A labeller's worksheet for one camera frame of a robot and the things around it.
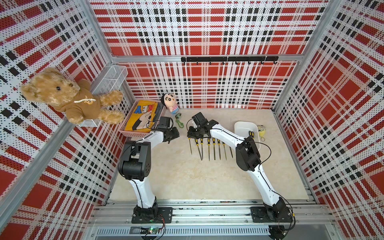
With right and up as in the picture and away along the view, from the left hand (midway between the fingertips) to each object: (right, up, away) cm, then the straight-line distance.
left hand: (179, 133), depth 100 cm
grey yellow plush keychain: (+58, +1, +2) cm, 58 cm away
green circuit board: (-9, -44, -31) cm, 55 cm away
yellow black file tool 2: (+13, -8, +1) cm, 15 cm away
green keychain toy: (-1, +6, +12) cm, 13 cm away
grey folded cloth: (-17, +20, +14) cm, 30 cm away
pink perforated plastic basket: (-40, +4, +1) cm, 40 cm away
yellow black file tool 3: (+15, -7, +1) cm, 17 cm away
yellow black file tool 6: (+51, -1, +4) cm, 51 cm away
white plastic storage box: (+45, +2, +7) cm, 45 cm away
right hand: (+8, -1, -3) cm, 8 cm away
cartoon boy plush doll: (-8, +24, +8) cm, 27 cm away
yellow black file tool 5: (+24, -8, +1) cm, 25 cm away
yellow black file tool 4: (+20, -7, +1) cm, 21 cm away
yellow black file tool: (+8, -8, -7) cm, 14 cm away
